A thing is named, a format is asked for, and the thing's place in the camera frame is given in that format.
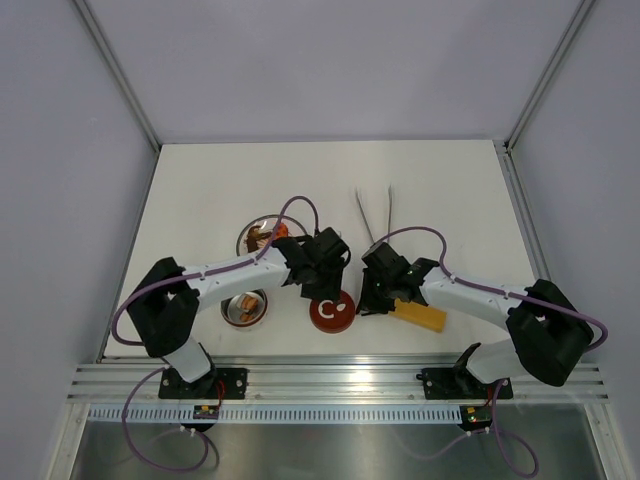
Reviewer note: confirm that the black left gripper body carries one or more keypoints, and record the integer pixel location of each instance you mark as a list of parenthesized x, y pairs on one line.
[(325, 284)]

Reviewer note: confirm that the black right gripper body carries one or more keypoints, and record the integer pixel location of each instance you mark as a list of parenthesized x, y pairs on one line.
[(377, 293)]

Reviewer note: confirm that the red round lunch box lid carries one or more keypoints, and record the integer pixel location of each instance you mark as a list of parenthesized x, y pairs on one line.
[(333, 317)]

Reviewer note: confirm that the yellow cutlery case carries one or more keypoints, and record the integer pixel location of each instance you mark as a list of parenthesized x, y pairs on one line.
[(420, 315)]

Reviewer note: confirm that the orange shrimp food piece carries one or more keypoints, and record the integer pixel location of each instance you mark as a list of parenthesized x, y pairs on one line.
[(248, 305)]

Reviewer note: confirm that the round steel lunch box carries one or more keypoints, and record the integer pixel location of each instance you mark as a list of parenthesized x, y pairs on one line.
[(231, 313)]

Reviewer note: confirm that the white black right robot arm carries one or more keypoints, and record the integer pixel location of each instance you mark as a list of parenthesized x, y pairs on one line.
[(546, 337)]

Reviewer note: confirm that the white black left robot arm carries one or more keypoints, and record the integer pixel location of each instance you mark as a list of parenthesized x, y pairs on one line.
[(164, 306)]

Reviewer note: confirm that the round food plate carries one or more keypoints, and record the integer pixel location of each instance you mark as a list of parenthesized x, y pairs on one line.
[(270, 222)]

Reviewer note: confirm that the orange round food piece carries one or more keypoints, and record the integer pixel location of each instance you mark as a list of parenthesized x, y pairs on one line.
[(281, 231)]

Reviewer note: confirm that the brown food piece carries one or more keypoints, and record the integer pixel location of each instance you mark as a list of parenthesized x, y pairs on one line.
[(257, 238)]

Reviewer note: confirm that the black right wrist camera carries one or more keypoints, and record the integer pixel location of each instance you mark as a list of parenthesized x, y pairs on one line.
[(385, 263)]

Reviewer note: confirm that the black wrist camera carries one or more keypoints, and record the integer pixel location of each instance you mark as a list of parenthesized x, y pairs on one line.
[(329, 249), (385, 263)]

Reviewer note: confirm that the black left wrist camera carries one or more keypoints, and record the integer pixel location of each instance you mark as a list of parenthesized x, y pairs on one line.
[(329, 249)]

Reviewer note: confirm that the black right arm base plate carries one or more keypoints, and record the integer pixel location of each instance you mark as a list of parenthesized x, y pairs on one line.
[(448, 383)]

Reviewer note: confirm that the aluminium front rail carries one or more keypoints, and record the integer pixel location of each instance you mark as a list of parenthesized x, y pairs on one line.
[(341, 379)]

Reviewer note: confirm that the white slotted cable duct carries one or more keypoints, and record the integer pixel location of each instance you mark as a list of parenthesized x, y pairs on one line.
[(279, 414)]

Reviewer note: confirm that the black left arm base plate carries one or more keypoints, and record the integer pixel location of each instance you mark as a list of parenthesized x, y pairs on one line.
[(224, 383)]

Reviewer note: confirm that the aluminium frame post right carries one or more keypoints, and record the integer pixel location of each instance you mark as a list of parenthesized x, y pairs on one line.
[(550, 71)]

